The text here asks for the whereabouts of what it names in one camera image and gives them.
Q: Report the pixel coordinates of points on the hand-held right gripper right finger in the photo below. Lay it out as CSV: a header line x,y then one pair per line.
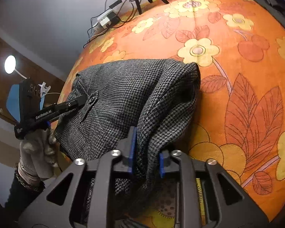
x,y
161,163

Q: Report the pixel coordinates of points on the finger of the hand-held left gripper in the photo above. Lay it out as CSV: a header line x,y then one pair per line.
x,y
71,104

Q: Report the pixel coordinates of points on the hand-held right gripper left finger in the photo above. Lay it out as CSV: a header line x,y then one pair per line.
x,y
132,147

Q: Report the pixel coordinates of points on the grey houndstooth short pants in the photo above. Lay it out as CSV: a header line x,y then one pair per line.
x,y
133,95

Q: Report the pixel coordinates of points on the person's left forearm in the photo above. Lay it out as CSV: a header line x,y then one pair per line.
x,y
21,197

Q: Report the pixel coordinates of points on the person's left hand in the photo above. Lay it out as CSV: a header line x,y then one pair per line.
x,y
38,156

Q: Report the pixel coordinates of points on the white clip lamp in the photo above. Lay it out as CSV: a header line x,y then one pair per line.
x,y
10,64

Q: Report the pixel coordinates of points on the black plug adapter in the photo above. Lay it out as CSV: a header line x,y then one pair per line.
x,y
114,17

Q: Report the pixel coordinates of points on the orange floral blanket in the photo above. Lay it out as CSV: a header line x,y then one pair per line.
x,y
239,64

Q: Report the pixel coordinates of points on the black folded cloth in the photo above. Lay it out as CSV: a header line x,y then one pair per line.
x,y
277,16

